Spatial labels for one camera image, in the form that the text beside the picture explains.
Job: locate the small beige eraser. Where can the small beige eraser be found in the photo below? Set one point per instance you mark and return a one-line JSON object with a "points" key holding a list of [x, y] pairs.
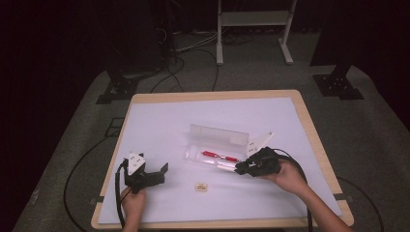
{"points": [[201, 187]]}

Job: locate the red pen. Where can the red pen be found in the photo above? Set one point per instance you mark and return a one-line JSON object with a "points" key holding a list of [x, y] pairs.
{"points": [[211, 154]]}

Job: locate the white metal stand frame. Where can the white metal stand frame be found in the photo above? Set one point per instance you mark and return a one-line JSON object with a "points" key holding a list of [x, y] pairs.
{"points": [[254, 18]]}

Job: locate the wooden table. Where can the wooden table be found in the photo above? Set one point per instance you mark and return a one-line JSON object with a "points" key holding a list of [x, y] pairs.
{"points": [[212, 94]]}

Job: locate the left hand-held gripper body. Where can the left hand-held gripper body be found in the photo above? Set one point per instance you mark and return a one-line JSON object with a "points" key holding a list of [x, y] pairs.
{"points": [[136, 166]]}

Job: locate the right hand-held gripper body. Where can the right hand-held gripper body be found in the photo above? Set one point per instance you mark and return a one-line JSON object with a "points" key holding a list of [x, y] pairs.
{"points": [[264, 161]]}

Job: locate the person's left hand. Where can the person's left hand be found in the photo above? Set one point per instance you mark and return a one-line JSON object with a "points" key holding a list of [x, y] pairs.
{"points": [[133, 203]]}

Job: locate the black tape strip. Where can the black tape strip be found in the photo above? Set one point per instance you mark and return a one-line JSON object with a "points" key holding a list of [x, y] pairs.
{"points": [[340, 197], [96, 200]]}

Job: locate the white table mat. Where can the white table mat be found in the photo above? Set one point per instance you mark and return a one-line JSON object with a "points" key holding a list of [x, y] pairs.
{"points": [[167, 129]]}

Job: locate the black stand base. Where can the black stand base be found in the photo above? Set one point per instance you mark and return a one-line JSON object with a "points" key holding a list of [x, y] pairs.
{"points": [[121, 87], [336, 84]]}

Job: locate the person's right hand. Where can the person's right hand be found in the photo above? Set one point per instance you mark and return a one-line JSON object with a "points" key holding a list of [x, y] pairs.
{"points": [[290, 179]]}

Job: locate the clear plastic pencil case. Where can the clear plastic pencil case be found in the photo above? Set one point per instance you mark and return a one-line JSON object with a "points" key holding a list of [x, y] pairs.
{"points": [[219, 140]]}

